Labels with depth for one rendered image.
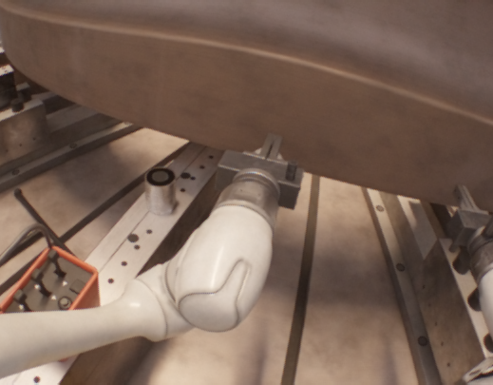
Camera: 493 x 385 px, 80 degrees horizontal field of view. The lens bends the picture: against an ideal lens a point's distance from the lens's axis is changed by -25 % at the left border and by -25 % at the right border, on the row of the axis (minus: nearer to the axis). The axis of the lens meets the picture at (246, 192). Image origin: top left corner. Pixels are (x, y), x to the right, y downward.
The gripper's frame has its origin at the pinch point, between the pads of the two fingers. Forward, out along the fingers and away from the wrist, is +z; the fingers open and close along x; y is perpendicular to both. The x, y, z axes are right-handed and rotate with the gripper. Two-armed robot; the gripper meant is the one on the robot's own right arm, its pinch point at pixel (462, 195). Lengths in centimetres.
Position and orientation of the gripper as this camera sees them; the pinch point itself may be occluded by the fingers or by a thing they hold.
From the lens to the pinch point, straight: 81.2
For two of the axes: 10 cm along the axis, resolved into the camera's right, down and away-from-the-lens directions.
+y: -1.3, 7.6, 6.4
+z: 0.8, -6.3, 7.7
